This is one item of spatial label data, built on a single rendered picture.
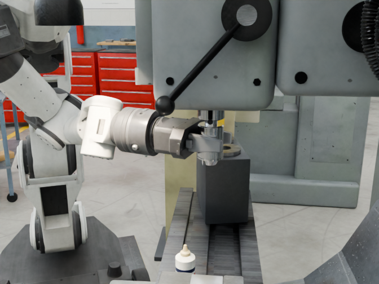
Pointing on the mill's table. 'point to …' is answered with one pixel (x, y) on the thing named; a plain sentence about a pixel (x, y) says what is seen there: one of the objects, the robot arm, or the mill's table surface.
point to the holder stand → (224, 186)
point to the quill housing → (204, 100)
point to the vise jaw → (175, 278)
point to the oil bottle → (185, 261)
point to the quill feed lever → (232, 25)
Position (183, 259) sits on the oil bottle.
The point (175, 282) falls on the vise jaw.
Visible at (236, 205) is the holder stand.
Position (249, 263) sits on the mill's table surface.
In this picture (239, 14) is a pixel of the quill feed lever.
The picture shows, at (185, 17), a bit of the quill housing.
